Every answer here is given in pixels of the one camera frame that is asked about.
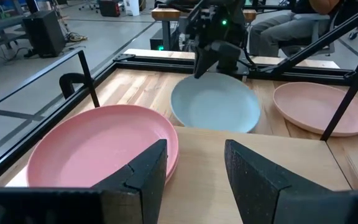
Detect black clamp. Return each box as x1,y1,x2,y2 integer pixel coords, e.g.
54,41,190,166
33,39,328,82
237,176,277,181
58,72,88,100

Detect pink plate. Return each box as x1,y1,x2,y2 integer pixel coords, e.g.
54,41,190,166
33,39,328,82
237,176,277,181
26,104,180,188

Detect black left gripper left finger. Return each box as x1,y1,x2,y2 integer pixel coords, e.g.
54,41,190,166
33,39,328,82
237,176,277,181
91,139,169,224

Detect black aluminium table frame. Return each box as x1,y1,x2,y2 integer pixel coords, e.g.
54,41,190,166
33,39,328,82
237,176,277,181
0,2,358,187

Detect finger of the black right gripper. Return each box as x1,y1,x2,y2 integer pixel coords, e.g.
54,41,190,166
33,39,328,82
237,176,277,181
193,45,222,80

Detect white box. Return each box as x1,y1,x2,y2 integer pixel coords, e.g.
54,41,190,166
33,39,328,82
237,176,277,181
124,0,140,17

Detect bundle of floor cables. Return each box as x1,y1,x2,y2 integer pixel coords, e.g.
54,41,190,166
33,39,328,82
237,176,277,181
65,30,88,44

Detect black computer tower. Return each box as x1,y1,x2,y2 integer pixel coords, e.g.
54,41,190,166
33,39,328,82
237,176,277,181
22,10,67,58

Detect black box with green light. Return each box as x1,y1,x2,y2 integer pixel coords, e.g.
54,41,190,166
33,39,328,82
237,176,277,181
149,27,171,52

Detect person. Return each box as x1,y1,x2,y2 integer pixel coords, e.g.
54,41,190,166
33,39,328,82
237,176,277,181
249,0,346,57

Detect black case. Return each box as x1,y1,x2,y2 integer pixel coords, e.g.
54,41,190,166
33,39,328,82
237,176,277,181
98,0,121,18

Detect light blue plate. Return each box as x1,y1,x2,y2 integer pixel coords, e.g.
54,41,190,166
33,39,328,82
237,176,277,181
170,72,262,134

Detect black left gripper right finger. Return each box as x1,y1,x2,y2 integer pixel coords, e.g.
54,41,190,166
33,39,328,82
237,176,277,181
224,139,352,224

